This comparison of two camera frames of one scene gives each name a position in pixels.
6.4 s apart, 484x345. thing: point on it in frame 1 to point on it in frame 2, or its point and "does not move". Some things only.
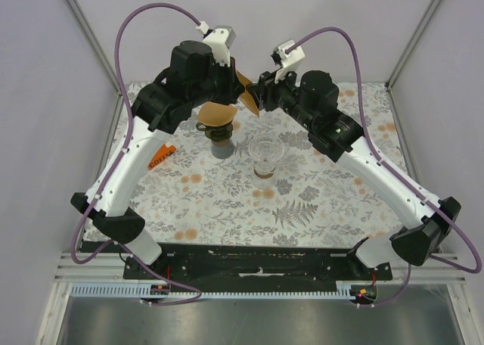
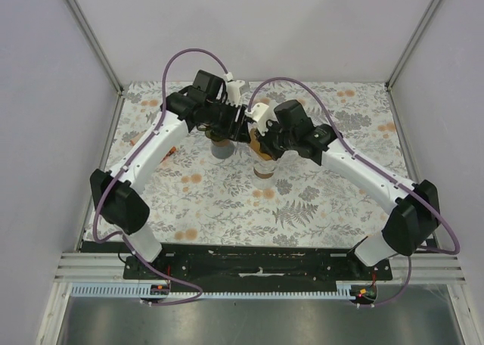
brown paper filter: x=246 y=97 to x=255 y=144
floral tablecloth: x=277 y=188 does not move
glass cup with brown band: x=264 y=176 does not move
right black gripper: x=266 y=85 to x=265 y=140
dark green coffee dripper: x=217 y=133 does not move
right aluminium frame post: x=417 y=34 does not move
